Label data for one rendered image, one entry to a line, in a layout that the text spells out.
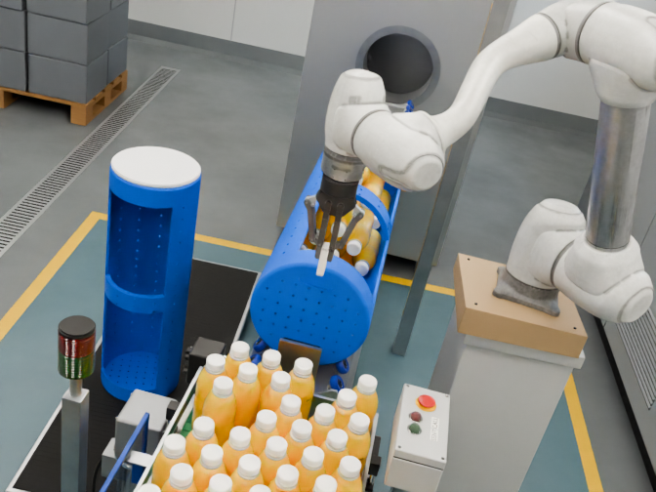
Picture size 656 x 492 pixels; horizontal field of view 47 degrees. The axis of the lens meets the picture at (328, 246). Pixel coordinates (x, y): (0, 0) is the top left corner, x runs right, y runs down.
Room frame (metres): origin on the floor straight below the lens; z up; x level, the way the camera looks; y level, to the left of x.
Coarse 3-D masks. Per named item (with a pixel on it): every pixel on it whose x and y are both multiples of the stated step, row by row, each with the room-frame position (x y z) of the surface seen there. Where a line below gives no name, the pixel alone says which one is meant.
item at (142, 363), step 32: (128, 192) 2.01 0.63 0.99; (160, 192) 2.02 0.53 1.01; (192, 192) 2.10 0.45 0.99; (128, 224) 2.23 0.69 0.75; (160, 224) 2.28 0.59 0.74; (192, 224) 2.12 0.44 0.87; (128, 256) 2.24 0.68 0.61; (160, 256) 2.28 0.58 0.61; (128, 288) 2.24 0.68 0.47; (160, 288) 2.28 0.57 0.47; (128, 320) 2.25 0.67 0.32; (160, 320) 2.28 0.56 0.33; (128, 352) 2.26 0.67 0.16; (160, 352) 2.04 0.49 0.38; (128, 384) 2.09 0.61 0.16; (160, 384) 2.05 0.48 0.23
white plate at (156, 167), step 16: (112, 160) 2.11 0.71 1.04; (128, 160) 2.14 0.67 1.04; (144, 160) 2.16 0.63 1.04; (160, 160) 2.18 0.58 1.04; (176, 160) 2.21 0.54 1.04; (192, 160) 2.23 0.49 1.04; (128, 176) 2.03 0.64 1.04; (144, 176) 2.06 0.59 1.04; (160, 176) 2.08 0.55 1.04; (176, 176) 2.10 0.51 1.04; (192, 176) 2.12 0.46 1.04
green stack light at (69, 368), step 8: (64, 360) 1.00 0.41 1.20; (72, 360) 1.00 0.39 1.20; (80, 360) 1.01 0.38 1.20; (88, 360) 1.02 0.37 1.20; (64, 368) 1.00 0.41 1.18; (72, 368) 1.00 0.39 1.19; (80, 368) 1.01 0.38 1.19; (88, 368) 1.02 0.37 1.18; (64, 376) 1.00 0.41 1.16; (72, 376) 1.00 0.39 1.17; (80, 376) 1.01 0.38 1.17; (88, 376) 1.02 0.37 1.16
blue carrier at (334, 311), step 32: (320, 160) 2.15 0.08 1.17; (288, 224) 1.73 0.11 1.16; (384, 224) 1.83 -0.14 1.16; (288, 256) 1.49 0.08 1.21; (384, 256) 1.74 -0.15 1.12; (256, 288) 1.45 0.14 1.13; (288, 288) 1.44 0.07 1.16; (320, 288) 1.44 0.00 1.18; (352, 288) 1.43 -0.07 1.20; (256, 320) 1.45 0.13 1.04; (288, 320) 1.44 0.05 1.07; (320, 320) 1.44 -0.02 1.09; (352, 320) 1.43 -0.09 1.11; (352, 352) 1.43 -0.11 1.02
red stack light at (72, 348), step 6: (60, 336) 1.01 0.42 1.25; (90, 336) 1.02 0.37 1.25; (60, 342) 1.01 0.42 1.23; (66, 342) 1.00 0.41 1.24; (72, 342) 1.00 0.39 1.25; (78, 342) 1.01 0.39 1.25; (84, 342) 1.01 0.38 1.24; (90, 342) 1.02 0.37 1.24; (60, 348) 1.01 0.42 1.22; (66, 348) 1.00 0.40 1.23; (72, 348) 1.00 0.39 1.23; (78, 348) 1.01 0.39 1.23; (84, 348) 1.01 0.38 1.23; (90, 348) 1.02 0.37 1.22; (66, 354) 1.00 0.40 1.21; (72, 354) 1.00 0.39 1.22; (78, 354) 1.01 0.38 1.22; (84, 354) 1.01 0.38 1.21
